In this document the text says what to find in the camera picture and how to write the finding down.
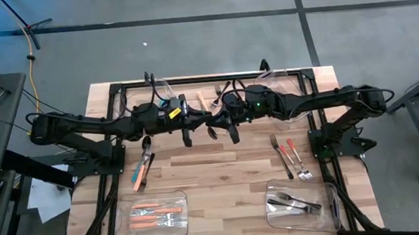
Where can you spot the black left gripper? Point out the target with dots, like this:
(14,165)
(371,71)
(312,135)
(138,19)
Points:
(149,121)

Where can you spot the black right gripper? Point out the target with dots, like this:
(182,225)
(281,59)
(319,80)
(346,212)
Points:
(269,108)

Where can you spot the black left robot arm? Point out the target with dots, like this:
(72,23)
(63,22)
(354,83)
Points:
(92,125)

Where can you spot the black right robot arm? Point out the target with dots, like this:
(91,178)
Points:
(326,101)

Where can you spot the yellow label tag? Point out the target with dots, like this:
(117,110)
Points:
(174,113)

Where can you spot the white paper sheets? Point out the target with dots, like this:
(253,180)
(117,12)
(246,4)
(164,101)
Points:
(49,196)

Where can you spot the black support beam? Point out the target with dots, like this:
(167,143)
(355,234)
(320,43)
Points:
(27,167)

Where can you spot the black tripod stand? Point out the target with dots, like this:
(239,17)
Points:
(34,37)

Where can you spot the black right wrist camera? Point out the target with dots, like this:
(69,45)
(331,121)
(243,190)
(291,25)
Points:
(231,101)

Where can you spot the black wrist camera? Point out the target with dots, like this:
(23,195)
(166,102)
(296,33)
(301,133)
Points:
(231,101)
(182,102)

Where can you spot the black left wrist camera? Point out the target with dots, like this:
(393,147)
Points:
(182,102)

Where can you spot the black aluminium frame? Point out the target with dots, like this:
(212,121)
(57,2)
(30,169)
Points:
(191,80)

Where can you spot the black frame clamp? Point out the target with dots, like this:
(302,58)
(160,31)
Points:
(147,77)
(264,65)

